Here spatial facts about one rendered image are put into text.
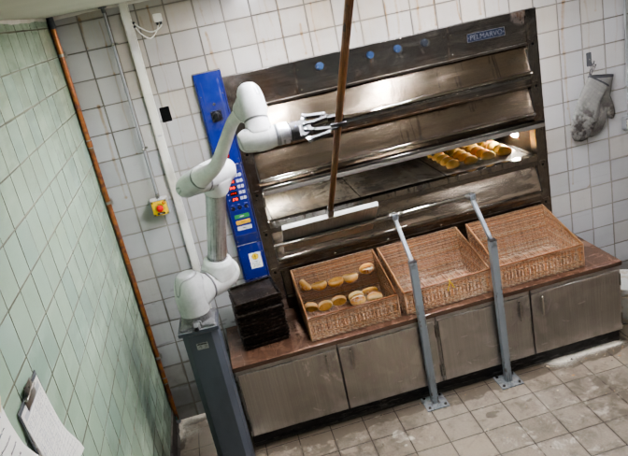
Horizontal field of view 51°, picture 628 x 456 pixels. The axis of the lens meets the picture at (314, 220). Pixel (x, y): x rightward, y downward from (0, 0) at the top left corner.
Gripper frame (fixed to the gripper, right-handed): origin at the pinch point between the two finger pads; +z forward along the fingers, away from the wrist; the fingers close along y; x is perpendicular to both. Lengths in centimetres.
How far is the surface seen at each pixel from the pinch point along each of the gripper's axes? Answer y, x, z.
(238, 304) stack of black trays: 27, -135, -60
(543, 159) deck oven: -20, -147, 153
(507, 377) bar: 103, -172, 87
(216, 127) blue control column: -69, -99, -48
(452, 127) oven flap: -46, -123, 94
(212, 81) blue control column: -88, -82, -44
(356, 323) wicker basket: 54, -143, 3
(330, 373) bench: 76, -153, -18
